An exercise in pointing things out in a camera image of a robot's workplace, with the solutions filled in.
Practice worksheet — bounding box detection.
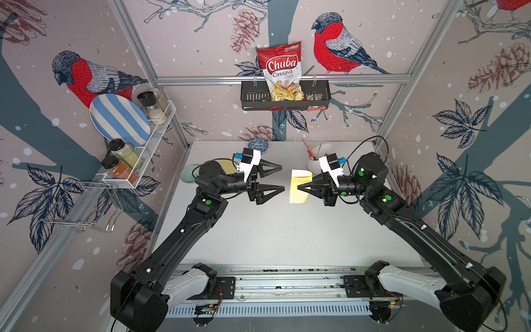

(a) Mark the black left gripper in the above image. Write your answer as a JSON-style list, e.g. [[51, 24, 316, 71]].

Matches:
[[215, 160, 282, 207]]

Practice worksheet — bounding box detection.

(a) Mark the blue patterned bowl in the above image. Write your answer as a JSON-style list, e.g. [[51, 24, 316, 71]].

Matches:
[[248, 138, 269, 154]]

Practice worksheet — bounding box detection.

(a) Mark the light green small bowl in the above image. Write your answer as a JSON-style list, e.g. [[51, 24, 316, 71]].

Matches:
[[180, 164, 201, 183]]

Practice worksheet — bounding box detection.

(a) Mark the yellow square paper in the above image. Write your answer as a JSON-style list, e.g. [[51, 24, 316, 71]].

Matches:
[[218, 159, 237, 174], [289, 169, 314, 205]]

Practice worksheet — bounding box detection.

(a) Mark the black wall basket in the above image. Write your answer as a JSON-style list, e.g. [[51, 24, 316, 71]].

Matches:
[[241, 80, 331, 111]]

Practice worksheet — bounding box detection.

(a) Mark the black cap salt shaker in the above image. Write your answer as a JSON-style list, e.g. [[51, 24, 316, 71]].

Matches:
[[137, 91, 167, 125]]

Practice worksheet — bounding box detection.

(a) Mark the metal spoon handle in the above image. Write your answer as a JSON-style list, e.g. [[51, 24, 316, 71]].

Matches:
[[314, 142, 323, 160]]

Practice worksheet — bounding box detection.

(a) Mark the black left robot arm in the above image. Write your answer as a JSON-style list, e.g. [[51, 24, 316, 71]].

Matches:
[[110, 160, 285, 331]]

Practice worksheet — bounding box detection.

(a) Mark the white utensil cup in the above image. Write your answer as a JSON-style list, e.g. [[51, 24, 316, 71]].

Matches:
[[306, 142, 335, 175]]

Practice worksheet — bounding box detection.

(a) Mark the white wire wall shelf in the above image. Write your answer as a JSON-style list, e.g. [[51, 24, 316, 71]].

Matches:
[[102, 101, 176, 189]]

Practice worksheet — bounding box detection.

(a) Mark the green spice jar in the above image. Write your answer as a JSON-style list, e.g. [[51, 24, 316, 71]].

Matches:
[[108, 138, 143, 171]]

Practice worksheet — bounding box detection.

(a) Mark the orange spice jar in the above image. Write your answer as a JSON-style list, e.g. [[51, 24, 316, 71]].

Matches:
[[101, 154, 138, 185]]

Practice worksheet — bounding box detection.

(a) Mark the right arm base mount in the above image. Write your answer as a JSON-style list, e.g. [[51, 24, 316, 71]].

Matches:
[[342, 260, 398, 299]]

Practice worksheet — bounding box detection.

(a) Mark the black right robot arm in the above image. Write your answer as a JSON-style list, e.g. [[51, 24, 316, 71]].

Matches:
[[297, 152, 506, 331]]

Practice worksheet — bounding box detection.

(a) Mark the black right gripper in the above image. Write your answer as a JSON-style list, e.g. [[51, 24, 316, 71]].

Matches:
[[299, 169, 371, 209]]

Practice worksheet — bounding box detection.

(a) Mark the blue white striped plate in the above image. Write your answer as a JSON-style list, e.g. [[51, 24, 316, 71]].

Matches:
[[89, 94, 151, 147]]

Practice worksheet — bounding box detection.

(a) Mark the red Chuba chips bag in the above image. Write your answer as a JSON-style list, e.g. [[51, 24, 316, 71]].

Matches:
[[257, 41, 304, 102]]

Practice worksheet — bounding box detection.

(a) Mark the red pen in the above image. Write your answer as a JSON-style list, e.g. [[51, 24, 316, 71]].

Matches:
[[301, 138, 315, 160]]

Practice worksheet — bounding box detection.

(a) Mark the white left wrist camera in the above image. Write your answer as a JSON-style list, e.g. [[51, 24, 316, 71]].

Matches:
[[235, 148, 261, 182]]

